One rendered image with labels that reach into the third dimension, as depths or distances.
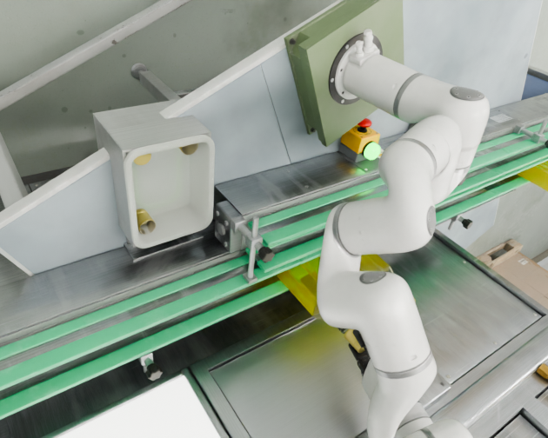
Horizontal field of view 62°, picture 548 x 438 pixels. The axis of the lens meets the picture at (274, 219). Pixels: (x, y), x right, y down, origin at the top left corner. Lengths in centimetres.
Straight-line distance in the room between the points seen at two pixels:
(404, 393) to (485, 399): 50
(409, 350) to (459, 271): 85
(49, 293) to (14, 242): 11
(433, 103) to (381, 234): 32
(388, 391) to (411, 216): 25
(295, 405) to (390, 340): 42
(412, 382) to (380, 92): 55
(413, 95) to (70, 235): 71
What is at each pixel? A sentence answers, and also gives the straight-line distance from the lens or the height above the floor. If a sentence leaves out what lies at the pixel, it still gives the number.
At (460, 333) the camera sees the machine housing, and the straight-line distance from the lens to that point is 131.
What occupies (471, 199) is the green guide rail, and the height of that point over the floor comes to 94.
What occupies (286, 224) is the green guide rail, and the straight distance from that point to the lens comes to 98.
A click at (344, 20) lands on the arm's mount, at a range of 100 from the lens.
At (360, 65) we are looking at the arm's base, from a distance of 99.
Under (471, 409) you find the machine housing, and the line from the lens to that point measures 114.
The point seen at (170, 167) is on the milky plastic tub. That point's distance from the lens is 95.
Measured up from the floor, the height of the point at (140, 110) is 70.
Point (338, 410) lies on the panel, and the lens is 103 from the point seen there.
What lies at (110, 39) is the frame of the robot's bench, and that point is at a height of 20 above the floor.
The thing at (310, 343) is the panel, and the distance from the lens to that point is 111.
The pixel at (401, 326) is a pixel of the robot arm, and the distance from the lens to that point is 64.
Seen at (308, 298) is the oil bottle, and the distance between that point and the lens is 100.
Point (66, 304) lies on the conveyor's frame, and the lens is 94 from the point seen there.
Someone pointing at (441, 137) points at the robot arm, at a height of 115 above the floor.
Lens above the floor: 151
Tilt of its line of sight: 38 degrees down
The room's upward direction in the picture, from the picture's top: 135 degrees clockwise
